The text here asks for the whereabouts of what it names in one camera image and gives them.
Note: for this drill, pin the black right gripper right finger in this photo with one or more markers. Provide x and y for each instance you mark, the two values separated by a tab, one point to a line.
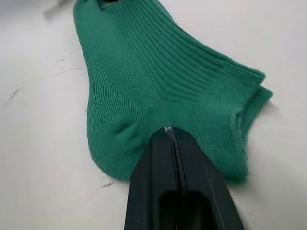
204	182

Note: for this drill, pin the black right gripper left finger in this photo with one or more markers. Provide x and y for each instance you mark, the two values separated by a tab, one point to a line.
151	182

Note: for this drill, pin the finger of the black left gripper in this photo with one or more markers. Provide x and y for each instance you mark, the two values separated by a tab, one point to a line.
109	1

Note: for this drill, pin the green ribbed ankle sock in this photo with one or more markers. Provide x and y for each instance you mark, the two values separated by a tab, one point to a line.
144	79

